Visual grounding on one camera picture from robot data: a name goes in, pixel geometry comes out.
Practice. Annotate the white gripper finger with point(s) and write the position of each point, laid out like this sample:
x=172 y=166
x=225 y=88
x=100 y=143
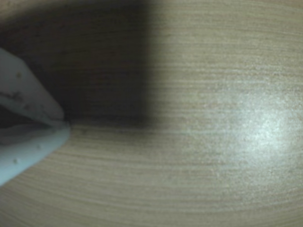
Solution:
x=30 y=146
x=26 y=89

